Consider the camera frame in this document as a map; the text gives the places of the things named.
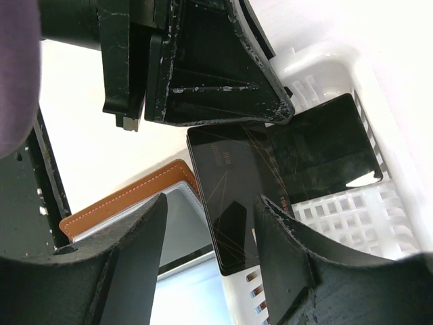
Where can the brown leather card holder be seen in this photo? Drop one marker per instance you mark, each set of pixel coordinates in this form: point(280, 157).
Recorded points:
point(161, 257)

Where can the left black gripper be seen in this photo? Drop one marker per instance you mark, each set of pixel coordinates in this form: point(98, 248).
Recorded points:
point(187, 62)

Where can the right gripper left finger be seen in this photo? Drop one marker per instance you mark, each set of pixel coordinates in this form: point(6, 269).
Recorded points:
point(84, 277)

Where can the white plastic slotted basket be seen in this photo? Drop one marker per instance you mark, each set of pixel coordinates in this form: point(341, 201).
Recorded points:
point(355, 244)

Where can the black credit card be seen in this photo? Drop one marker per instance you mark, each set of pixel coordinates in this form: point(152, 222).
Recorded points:
point(233, 164)

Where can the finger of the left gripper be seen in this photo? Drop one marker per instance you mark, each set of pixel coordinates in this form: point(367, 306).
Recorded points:
point(257, 29)

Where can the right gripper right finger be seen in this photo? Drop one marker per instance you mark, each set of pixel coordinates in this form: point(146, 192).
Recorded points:
point(311, 279)

